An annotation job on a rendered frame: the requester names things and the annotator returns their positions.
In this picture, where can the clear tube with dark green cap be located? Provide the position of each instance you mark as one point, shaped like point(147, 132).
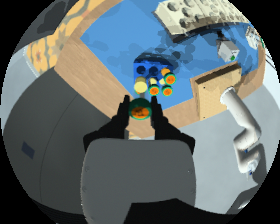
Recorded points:
point(258, 38)

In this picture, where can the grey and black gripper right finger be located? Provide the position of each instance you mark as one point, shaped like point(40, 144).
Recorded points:
point(163, 128)

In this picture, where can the blue bench mat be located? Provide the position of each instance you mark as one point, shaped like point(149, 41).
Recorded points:
point(129, 31)

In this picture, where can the blue tube rack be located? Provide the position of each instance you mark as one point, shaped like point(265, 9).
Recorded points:
point(143, 69)

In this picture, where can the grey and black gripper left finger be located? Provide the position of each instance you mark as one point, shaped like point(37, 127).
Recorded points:
point(114, 128)

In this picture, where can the white blank tube rack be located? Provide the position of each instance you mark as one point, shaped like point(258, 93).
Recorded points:
point(250, 39)

